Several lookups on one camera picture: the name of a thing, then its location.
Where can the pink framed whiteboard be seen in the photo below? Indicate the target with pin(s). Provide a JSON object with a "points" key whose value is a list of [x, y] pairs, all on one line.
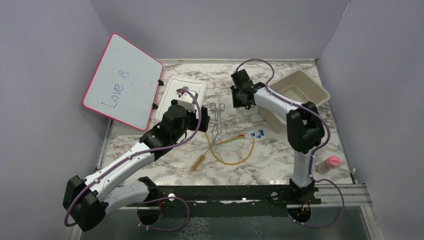
{"points": [[124, 84]]}

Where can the beige plastic bin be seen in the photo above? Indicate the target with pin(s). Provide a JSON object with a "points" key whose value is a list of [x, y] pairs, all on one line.
{"points": [[298, 86]]}

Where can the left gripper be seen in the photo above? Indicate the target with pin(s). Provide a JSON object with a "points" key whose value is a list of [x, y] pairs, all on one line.
{"points": [[204, 119]]}

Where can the pink capped bottle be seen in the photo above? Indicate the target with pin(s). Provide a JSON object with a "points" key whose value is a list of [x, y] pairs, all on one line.
{"points": [[328, 164]]}

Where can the white plastic bin lid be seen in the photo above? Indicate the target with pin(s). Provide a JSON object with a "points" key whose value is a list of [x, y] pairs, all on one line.
{"points": [[197, 87]]}

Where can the metal crucible tongs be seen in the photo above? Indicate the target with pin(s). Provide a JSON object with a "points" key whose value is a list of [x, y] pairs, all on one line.
{"points": [[216, 109]]}

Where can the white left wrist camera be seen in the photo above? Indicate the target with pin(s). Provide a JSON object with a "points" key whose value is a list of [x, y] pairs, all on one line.
{"points": [[186, 98]]}

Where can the stacked coloured plastic spoons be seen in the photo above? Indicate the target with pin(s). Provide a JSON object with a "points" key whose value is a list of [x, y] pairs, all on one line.
{"points": [[238, 137]]}

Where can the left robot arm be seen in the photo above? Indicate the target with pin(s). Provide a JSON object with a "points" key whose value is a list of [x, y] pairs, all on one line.
{"points": [[87, 200]]}

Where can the yellow rubber tubing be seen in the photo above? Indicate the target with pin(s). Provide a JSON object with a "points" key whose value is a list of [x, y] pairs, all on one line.
{"points": [[232, 153]]}

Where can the test tube brush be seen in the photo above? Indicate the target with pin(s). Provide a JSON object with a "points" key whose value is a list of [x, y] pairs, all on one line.
{"points": [[201, 158]]}

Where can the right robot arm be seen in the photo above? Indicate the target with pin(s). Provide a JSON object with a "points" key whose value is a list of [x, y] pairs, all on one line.
{"points": [[304, 129]]}

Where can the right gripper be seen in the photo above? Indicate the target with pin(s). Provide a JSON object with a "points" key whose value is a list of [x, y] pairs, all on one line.
{"points": [[236, 103]]}

